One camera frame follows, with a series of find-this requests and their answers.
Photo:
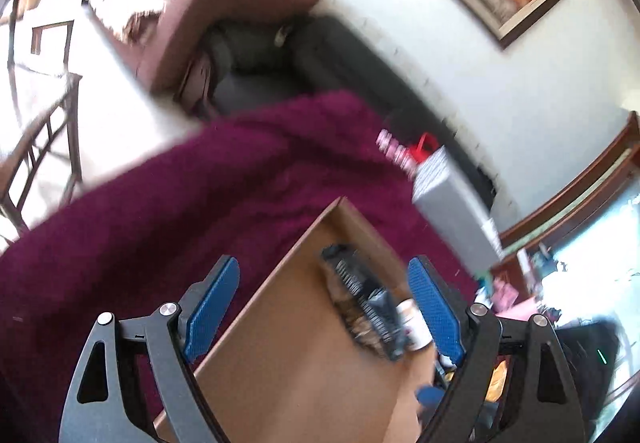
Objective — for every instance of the pink upholstered armchair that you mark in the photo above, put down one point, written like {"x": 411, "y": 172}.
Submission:
{"x": 160, "y": 62}

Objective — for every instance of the grey red dragonfly shoebox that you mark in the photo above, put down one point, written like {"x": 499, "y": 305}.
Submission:
{"x": 448, "y": 201}

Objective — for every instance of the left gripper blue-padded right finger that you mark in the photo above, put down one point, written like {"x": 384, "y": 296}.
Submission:
{"x": 539, "y": 401}

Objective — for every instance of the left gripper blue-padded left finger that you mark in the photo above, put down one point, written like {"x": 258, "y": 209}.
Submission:
{"x": 105, "y": 402}

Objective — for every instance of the wooden chair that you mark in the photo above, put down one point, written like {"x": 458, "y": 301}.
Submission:
{"x": 39, "y": 119}

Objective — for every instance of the yellow snack packet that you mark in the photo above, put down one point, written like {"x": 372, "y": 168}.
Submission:
{"x": 497, "y": 381}

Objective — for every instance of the black padded headboard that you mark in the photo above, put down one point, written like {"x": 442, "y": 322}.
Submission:
{"x": 257, "y": 65}

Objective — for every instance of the black snack bag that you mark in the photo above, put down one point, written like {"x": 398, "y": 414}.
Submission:
{"x": 366, "y": 307}

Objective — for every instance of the maroon velvet bedspread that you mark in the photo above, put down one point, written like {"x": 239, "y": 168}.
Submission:
{"x": 246, "y": 186}

